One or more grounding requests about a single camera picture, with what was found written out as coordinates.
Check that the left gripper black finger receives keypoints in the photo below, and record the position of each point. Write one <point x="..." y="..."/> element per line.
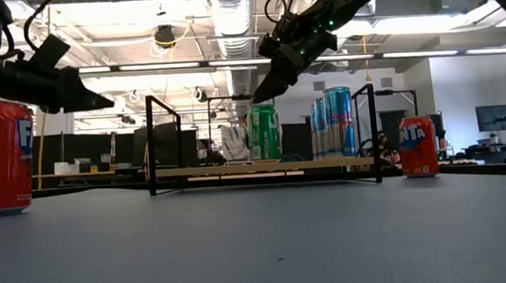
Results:
<point x="82" y="98"/>

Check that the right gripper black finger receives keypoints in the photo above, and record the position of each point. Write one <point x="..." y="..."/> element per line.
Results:
<point x="277" y="83"/>

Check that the green Sprite soda can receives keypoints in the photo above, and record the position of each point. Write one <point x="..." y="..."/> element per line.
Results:
<point x="264" y="136"/>

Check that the silver blue slim energy can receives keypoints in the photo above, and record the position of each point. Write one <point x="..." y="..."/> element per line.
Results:
<point x="322" y="131"/>
<point x="314" y="134"/>
<point x="341" y="125"/>

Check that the white box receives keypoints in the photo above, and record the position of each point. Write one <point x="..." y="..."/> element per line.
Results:
<point x="62" y="168"/>

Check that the wooden background bench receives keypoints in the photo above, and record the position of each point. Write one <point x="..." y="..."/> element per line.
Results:
<point x="92" y="173"/>

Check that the person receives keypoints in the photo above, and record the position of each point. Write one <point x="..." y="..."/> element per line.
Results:
<point x="211" y="156"/>

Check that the black computer monitor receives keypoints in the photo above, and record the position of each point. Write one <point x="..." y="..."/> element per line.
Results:
<point x="497" y="117"/>

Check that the black partition wall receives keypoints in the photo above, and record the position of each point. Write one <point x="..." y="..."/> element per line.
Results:
<point x="82" y="150"/>

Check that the silver ventilation duct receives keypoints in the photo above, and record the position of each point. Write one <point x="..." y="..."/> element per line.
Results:
<point x="232" y="25"/>

